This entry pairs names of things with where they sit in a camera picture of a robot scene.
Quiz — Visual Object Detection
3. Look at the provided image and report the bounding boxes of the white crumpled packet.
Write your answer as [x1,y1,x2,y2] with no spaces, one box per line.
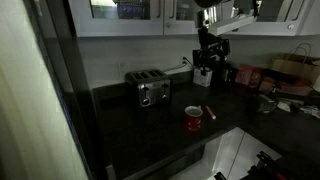
[299,104,320,120]

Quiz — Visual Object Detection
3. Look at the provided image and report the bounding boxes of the dark glass jar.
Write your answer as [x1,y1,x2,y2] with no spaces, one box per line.
[257,94,278,115]

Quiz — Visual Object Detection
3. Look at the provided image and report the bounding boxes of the white cabinet door with glass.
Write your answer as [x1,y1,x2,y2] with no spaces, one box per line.
[229,0,318,37]
[68,0,165,38]
[163,0,201,36]

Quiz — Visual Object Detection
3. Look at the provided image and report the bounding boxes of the small white wrapper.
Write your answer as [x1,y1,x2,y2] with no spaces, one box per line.
[276,100,292,113]

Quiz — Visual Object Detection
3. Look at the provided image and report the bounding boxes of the white patterned utensil holder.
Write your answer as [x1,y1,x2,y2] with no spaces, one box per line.
[192,66,214,88]

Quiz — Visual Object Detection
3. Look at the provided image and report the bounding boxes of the brown cardboard box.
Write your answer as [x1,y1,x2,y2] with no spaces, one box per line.
[259,75,314,98]

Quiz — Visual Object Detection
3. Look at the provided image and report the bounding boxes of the white lower drawer fronts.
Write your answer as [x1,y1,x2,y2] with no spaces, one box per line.
[169,126,283,180]

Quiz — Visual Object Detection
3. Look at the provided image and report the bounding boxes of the dark tall side panel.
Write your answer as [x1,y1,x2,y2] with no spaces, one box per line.
[23,0,101,180]

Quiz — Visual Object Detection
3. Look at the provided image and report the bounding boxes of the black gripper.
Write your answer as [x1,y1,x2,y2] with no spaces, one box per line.
[192,37,232,77]

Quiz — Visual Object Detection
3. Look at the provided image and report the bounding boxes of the toaster power cable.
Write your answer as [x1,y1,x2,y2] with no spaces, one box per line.
[162,56,194,74]

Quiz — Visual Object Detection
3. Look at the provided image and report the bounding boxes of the brown paper bag with handles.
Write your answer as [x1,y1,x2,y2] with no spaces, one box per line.
[270,42,320,85]

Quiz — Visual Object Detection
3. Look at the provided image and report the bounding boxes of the red cardboard box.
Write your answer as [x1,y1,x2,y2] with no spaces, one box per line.
[234,64,263,90]

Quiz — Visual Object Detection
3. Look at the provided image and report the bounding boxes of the silver four-slot toaster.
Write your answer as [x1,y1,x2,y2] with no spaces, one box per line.
[124,68,172,109]

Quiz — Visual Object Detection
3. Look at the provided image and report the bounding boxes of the red mug with white interior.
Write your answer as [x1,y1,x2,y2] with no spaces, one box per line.
[184,105,204,132]

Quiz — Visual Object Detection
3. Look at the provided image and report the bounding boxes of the white wall outlet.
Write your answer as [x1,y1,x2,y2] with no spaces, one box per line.
[117,61,130,76]

